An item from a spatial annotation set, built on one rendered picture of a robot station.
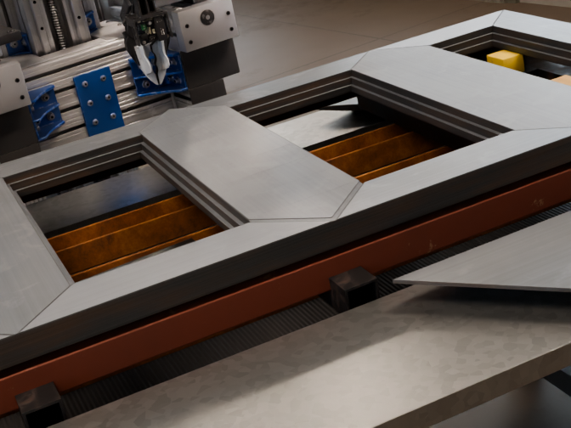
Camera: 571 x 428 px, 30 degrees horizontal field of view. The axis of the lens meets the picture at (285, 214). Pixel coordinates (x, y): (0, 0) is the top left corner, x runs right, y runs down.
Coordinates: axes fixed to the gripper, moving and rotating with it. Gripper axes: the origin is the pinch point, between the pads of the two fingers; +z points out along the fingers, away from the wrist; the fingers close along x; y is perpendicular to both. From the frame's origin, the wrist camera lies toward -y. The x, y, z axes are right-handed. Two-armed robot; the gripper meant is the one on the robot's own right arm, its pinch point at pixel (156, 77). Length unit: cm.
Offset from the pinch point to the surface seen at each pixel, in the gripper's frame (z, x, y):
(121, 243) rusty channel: 20.6, -20.3, 27.5
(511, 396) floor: 91, 59, 22
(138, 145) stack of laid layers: 6.8, -10.9, 18.2
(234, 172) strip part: 5, -4, 53
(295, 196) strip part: 5, -1, 70
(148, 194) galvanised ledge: 22.7, -7.9, 1.3
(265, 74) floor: 91, 131, -303
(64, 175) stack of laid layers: 7.9, -25.7, 18.5
